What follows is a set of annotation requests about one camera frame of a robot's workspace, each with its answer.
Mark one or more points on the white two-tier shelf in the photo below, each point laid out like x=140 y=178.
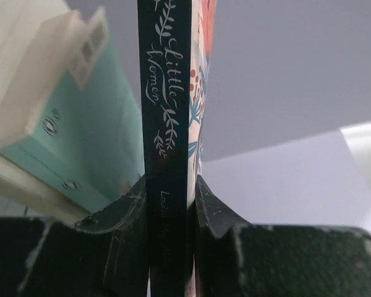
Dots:
x=19 y=21

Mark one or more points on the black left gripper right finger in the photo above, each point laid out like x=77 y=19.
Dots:
x=236 y=258

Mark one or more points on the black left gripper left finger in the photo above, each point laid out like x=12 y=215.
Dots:
x=104 y=254

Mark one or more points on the teal paperback book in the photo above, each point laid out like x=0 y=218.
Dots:
x=69 y=116

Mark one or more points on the Little Women floral book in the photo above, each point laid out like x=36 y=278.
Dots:
x=175 y=45

